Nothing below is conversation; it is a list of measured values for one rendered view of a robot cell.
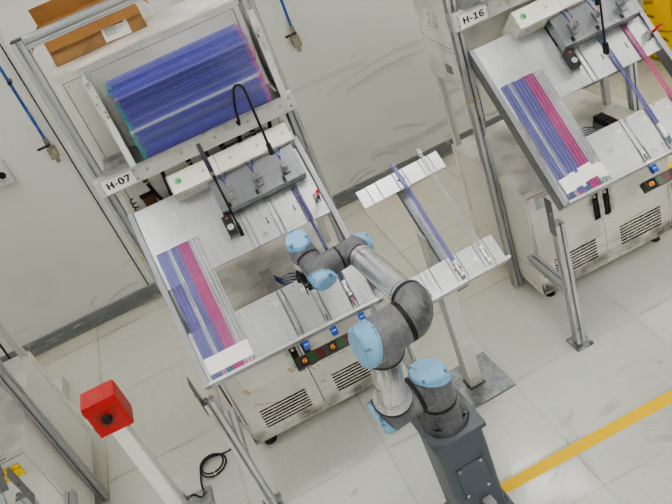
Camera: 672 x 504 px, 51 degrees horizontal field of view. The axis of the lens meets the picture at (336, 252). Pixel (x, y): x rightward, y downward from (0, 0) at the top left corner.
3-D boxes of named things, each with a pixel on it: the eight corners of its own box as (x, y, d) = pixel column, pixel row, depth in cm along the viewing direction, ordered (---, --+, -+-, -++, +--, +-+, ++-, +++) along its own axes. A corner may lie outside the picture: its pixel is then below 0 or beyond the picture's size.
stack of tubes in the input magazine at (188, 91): (273, 99, 255) (244, 28, 241) (143, 160, 250) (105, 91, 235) (265, 90, 266) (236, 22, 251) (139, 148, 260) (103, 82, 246)
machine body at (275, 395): (402, 381, 319) (361, 276, 286) (261, 454, 312) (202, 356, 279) (353, 306, 374) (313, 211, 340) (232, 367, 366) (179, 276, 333)
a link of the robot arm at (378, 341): (428, 417, 215) (417, 324, 172) (387, 445, 212) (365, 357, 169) (406, 388, 222) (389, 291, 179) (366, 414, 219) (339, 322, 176)
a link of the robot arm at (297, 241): (292, 255, 208) (278, 235, 212) (299, 272, 217) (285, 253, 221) (315, 241, 209) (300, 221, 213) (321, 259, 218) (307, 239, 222)
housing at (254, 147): (297, 153, 277) (294, 138, 264) (182, 208, 272) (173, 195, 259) (288, 136, 279) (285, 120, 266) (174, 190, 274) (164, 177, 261)
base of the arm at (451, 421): (478, 421, 219) (471, 399, 213) (436, 446, 217) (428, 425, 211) (453, 392, 231) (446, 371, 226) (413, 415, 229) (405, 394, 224)
